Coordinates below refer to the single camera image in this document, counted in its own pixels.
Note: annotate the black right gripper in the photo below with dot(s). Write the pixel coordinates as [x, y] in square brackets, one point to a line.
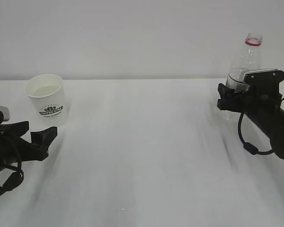
[237, 102]

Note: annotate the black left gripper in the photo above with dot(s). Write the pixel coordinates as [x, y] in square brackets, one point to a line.
[14, 149]

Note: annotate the white paper cup green logo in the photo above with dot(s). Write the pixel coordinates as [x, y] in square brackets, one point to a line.
[47, 96]

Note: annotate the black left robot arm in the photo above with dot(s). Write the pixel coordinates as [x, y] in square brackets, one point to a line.
[13, 148]

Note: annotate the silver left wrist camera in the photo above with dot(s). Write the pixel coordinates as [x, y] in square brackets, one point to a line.
[5, 112]

